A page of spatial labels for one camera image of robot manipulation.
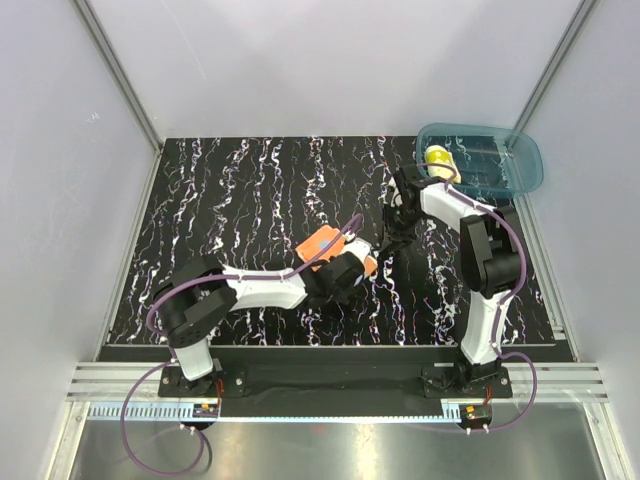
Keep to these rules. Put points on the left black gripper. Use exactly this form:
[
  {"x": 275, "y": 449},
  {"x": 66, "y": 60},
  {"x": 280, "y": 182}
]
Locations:
[{"x": 343, "y": 298}]

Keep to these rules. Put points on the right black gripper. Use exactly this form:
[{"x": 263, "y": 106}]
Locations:
[{"x": 391, "y": 234}]

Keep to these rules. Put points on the orange blue patterned towel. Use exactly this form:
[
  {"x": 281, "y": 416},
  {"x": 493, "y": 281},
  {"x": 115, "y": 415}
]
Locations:
[{"x": 331, "y": 241}]

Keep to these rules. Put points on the yellow crocodile towel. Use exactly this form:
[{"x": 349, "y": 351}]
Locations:
[{"x": 440, "y": 163}]

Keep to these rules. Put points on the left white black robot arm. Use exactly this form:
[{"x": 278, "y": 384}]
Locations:
[{"x": 196, "y": 300}]

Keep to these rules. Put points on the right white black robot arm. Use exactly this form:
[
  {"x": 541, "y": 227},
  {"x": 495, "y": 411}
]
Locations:
[{"x": 493, "y": 263}]

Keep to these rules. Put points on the blue transparent plastic bin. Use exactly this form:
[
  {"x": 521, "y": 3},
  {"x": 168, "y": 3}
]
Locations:
[{"x": 494, "y": 163}]

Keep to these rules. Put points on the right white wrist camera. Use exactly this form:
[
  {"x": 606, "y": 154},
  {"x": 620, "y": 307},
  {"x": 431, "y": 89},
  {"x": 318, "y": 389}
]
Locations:
[{"x": 395, "y": 199}]

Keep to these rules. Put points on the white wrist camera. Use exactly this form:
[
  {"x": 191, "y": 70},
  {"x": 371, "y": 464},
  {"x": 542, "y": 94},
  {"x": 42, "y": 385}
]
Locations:
[
  {"x": 395, "y": 199},
  {"x": 360, "y": 248}
]

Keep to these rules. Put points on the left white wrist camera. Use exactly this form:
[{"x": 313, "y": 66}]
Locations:
[{"x": 360, "y": 248}]

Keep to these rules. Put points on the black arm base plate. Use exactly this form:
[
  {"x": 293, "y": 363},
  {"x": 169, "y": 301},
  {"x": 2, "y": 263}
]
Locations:
[{"x": 333, "y": 381}]

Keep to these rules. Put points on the aluminium rail with slots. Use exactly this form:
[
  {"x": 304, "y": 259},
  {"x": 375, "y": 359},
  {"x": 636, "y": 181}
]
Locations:
[{"x": 132, "y": 389}]

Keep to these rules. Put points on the right aluminium frame post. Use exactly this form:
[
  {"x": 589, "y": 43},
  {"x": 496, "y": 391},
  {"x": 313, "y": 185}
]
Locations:
[{"x": 579, "y": 19}]

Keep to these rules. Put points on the aluminium frame post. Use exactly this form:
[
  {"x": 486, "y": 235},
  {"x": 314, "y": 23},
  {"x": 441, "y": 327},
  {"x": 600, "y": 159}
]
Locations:
[
  {"x": 107, "y": 52},
  {"x": 579, "y": 19}
]

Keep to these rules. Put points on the left aluminium frame post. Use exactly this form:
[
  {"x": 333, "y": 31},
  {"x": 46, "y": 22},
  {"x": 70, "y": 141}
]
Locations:
[{"x": 107, "y": 52}]

